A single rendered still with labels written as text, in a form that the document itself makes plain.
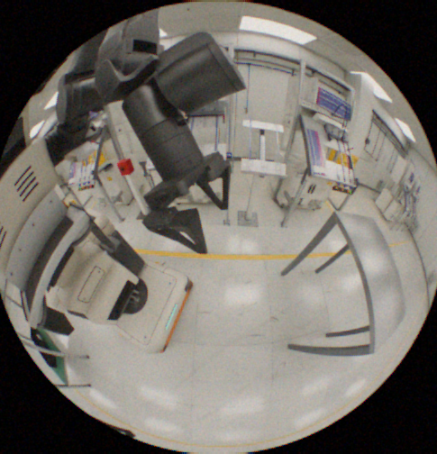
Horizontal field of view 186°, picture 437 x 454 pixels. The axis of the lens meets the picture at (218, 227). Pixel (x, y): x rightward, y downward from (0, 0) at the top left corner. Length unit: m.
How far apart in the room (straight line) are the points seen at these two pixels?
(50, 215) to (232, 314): 1.15
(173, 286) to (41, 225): 0.80
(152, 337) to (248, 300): 0.77
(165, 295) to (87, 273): 0.60
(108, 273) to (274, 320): 1.14
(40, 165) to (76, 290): 0.31
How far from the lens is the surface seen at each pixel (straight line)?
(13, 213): 0.36
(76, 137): 0.37
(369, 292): 0.66
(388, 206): 4.67
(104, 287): 0.48
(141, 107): 0.15
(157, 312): 0.94
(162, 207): 0.15
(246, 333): 1.17
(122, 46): 0.19
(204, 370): 1.22
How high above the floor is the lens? 1.14
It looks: 50 degrees down
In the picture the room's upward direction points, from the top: straight up
